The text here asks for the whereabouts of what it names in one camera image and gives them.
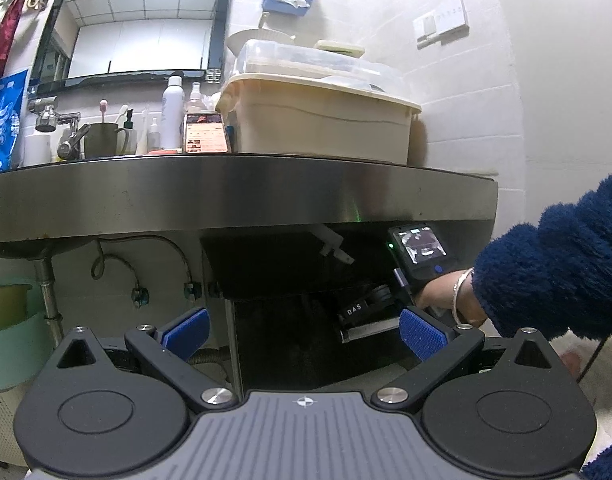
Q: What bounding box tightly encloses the person's right forearm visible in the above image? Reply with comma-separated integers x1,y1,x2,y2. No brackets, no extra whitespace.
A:
473,165,612,342

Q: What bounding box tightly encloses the red hanging ornament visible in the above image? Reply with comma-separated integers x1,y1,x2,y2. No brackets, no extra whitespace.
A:
0,0,53,79

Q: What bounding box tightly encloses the smartphone with lit screen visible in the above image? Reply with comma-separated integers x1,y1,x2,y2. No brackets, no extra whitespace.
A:
182,112,231,155

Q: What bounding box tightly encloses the white perforated basket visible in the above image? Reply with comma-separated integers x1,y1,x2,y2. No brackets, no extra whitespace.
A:
0,385,33,467

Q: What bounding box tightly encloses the white cup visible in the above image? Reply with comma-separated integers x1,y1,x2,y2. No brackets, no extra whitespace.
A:
23,132,53,166

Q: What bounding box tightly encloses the tall white bottle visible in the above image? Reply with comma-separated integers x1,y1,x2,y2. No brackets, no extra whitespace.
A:
161,74,185,150

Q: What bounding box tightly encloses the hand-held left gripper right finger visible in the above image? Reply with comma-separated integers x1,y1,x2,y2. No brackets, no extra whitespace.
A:
371,307,556,409

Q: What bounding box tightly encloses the white wall switch panel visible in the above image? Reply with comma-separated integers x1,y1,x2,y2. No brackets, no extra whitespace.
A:
433,0,470,36

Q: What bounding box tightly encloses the white basin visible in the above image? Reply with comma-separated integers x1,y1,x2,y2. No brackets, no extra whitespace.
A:
226,27,297,59

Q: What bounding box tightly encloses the blue printed packet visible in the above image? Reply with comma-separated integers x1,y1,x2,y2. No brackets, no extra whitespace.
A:
0,70,30,174

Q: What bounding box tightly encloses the dark hanging cable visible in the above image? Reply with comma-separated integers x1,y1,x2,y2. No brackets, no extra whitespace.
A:
91,234,194,287

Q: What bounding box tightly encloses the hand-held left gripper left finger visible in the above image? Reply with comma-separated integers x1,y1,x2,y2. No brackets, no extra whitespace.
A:
56,306,239,412

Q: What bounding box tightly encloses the clear spray bottle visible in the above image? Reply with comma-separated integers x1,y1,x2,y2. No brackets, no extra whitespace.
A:
186,81,207,116

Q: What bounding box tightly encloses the chrome faucet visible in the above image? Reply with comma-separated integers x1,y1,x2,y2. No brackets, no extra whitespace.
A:
28,95,92,162

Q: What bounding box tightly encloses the white plastic bracket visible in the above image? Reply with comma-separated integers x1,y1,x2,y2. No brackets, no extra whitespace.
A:
311,225,357,264

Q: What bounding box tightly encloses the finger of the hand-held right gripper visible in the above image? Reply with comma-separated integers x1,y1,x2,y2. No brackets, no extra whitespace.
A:
334,300,377,332

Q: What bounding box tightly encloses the mint green bin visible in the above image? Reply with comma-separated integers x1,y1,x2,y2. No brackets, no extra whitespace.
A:
0,282,63,392

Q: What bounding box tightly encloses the person's right hand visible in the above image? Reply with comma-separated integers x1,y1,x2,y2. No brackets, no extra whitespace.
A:
414,267,489,328

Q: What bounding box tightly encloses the person's blue fleece garment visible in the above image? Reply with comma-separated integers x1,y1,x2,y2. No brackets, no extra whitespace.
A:
580,430,612,480

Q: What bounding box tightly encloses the thin black cable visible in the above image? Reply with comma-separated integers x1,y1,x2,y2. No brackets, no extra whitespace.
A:
577,335,607,382

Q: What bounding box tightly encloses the person's white clothing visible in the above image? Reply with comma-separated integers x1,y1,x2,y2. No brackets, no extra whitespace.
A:
550,330,612,461

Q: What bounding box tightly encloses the white wall socket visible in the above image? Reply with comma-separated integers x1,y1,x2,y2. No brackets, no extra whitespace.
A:
413,12,439,50

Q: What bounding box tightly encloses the wall mirror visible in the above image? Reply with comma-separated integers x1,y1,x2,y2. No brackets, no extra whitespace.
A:
28,0,237,93

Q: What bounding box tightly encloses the silver drawer handle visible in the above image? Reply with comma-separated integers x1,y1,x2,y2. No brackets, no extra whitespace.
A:
341,320,403,344

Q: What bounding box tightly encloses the dark green mug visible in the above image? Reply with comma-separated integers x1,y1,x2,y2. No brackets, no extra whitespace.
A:
83,122,130,158

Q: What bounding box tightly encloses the cream plastic storage box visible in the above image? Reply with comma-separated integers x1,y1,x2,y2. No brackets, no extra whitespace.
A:
216,38,423,165

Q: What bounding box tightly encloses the pale yellow soap bar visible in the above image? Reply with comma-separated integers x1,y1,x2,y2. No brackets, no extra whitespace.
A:
313,40,365,59

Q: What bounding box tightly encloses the silver bracelet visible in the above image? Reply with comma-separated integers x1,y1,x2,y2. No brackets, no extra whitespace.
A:
451,267,475,326

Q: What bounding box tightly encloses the flexible metal drain hose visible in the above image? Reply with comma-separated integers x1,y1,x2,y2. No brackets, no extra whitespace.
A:
33,255,231,368

